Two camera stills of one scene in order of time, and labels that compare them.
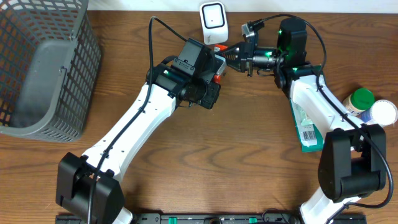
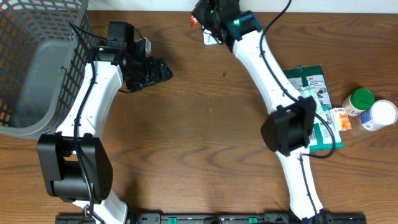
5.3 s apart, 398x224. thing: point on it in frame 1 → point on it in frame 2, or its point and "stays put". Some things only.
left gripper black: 212,100 → 157,76
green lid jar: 359,101 stays put
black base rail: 217,218 stays put
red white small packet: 217,78 → 193,21
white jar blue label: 382,112 stays put
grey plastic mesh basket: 50,62 stays put
